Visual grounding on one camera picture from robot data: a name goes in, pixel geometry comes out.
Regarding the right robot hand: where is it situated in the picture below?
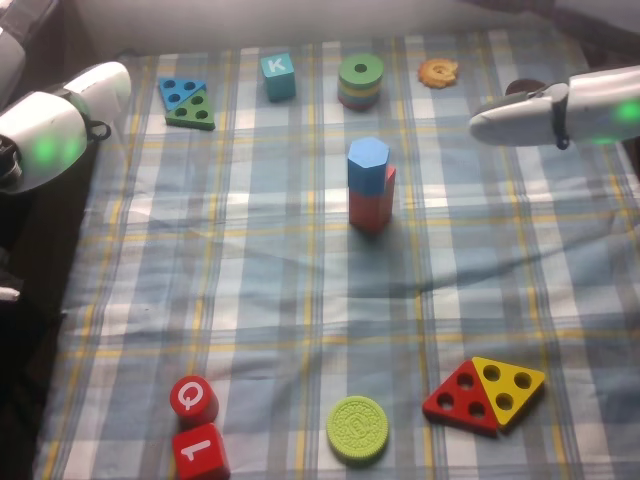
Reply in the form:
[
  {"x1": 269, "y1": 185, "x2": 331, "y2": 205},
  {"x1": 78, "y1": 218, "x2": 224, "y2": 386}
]
[{"x1": 468, "y1": 64, "x2": 640, "y2": 150}]

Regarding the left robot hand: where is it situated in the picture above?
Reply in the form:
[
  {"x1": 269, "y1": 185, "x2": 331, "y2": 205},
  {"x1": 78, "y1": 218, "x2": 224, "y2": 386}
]
[{"x1": 0, "y1": 0, "x2": 132, "y2": 195}]

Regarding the blue hexagonal block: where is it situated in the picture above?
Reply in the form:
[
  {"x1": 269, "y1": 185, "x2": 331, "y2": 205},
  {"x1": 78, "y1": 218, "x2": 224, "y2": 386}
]
[{"x1": 347, "y1": 137, "x2": 391, "y2": 194}]

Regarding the red hexagonal block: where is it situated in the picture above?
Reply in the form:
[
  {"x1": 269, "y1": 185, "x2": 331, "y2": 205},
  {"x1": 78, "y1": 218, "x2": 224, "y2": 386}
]
[{"x1": 348, "y1": 164, "x2": 398, "y2": 234}]

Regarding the dark brown toy cookie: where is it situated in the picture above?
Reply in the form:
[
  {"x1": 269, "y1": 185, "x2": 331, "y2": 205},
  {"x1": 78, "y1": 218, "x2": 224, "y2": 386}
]
[{"x1": 504, "y1": 78, "x2": 549, "y2": 99}]

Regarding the blue triangle with holes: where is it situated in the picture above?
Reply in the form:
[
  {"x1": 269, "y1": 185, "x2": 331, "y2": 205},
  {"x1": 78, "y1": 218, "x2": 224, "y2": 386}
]
[{"x1": 157, "y1": 77, "x2": 208, "y2": 112}]

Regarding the green triangle with holes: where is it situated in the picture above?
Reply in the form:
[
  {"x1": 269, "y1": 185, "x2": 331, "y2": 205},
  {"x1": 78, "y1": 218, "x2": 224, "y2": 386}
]
[{"x1": 164, "y1": 89, "x2": 216, "y2": 132}]

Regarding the tan toy cookie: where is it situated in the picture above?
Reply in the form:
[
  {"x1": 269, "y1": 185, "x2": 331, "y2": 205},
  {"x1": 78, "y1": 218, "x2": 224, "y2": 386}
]
[{"x1": 417, "y1": 57, "x2": 460, "y2": 90}]

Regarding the teal letter K cube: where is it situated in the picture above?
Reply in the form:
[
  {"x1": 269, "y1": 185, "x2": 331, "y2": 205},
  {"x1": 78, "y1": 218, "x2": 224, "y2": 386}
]
[{"x1": 259, "y1": 52, "x2": 297, "y2": 103}]

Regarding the blue plaid cloth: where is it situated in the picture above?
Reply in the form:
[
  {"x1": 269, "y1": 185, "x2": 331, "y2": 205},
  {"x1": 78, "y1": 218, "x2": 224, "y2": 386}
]
[{"x1": 34, "y1": 29, "x2": 640, "y2": 480}]

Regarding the white backdrop board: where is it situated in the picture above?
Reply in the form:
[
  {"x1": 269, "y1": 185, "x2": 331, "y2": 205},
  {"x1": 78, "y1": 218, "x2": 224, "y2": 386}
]
[{"x1": 77, "y1": 0, "x2": 551, "y2": 51}]

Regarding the yellow triangle with holes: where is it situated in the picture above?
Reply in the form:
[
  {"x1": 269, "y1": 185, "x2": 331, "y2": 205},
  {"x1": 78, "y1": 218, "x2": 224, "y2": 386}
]
[{"x1": 471, "y1": 355, "x2": 547, "y2": 429}]

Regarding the red letter Q cylinder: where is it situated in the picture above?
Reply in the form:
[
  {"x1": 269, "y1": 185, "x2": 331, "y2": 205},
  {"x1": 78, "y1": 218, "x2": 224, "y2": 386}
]
[{"x1": 169, "y1": 374, "x2": 220, "y2": 429}]

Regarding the red triangle with holes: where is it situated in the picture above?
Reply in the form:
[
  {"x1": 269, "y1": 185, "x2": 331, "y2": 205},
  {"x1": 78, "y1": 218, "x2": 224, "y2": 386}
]
[{"x1": 422, "y1": 359, "x2": 500, "y2": 439}]

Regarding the red number 1 cube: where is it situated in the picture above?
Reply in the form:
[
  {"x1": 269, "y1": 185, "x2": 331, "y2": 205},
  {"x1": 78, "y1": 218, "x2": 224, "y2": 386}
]
[{"x1": 171, "y1": 423, "x2": 232, "y2": 480}]

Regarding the green sandwich cookie toy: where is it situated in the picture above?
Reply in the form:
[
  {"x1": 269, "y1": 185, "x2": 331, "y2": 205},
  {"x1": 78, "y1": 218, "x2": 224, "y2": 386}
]
[{"x1": 326, "y1": 395, "x2": 390, "y2": 464}]

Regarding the red stacking ring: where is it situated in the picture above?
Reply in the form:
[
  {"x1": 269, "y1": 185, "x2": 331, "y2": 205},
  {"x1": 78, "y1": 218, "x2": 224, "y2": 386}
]
[{"x1": 339, "y1": 94, "x2": 383, "y2": 112}]

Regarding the yellow stacking ring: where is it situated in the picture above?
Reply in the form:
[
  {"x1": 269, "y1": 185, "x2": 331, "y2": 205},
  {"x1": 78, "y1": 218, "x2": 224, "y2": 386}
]
[{"x1": 337, "y1": 82, "x2": 385, "y2": 96}]

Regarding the green stacking ring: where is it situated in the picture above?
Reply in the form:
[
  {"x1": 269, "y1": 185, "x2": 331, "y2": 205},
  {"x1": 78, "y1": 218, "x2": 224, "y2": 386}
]
[{"x1": 337, "y1": 52, "x2": 385, "y2": 90}]

